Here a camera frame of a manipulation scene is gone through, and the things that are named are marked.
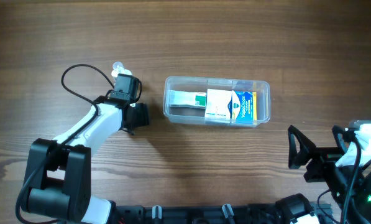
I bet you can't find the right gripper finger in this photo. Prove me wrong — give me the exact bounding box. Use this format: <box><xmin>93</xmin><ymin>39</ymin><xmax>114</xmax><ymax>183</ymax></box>
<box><xmin>288</xmin><ymin>125</ymin><xmax>317</xmax><ymax>169</ymax></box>
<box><xmin>332</xmin><ymin>125</ymin><xmax>352</xmax><ymax>154</ymax></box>

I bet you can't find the white green medicine box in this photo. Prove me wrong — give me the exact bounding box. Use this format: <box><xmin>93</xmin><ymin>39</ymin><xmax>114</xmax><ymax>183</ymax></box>
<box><xmin>168</xmin><ymin>90</ymin><xmax>207</xmax><ymax>109</ymax></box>

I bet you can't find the white lotion bottle clear cap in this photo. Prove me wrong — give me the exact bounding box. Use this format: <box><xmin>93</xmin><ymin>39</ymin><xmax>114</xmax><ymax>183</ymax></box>
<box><xmin>111</xmin><ymin>62</ymin><xmax>132</xmax><ymax>79</ymax></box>

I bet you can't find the blue VapoDrops box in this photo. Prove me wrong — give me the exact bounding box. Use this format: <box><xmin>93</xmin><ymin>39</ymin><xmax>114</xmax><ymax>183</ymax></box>
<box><xmin>231</xmin><ymin>91</ymin><xmax>257</xmax><ymax>123</ymax></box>

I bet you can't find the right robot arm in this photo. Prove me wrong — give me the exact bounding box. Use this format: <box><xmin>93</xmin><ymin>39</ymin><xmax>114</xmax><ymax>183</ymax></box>
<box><xmin>287</xmin><ymin>120</ymin><xmax>371</xmax><ymax>223</ymax></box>

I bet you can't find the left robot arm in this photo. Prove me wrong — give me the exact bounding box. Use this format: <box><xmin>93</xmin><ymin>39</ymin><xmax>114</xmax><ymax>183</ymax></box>
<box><xmin>15</xmin><ymin>73</ymin><xmax>149</xmax><ymax>223</ymax></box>

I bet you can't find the clear plastic container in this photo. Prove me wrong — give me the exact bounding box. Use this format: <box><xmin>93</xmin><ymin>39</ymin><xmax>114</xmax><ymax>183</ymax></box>
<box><xmin>163</xmin><ymin>76</ymin><xmax>271</xmax><ymax>128</ymax></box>

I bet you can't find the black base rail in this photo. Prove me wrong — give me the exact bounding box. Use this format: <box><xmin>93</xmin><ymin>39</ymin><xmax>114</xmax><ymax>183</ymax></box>
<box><xmin>109</xmin><ymin>203</ymin><xmax>334</xmax><ymax>224</ymax></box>

